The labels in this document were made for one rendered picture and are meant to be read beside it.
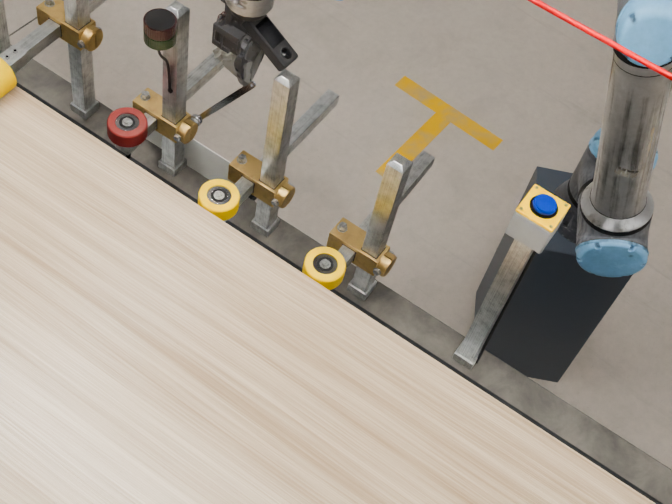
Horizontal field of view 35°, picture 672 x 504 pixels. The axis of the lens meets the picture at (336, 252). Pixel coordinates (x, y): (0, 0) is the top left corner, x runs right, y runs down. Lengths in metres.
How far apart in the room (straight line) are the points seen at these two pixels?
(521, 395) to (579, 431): 0.13
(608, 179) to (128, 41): 1.91
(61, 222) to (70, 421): 0.40
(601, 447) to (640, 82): 0.72
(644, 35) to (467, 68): 1.87
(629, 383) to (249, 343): 1.51
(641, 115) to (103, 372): 1.06
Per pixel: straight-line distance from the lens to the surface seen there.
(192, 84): 2.30
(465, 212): 3.29
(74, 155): 2.12
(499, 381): 2.18
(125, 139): 2.14
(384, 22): 3.76
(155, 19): 1.98
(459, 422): 1.89
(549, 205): 1.76
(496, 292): 1.95
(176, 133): 2.21
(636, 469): 2.20
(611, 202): 2.21
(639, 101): 1.99
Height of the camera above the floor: 2.55
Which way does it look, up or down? 55 degrees down
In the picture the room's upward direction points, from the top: 14 degrees clockwise
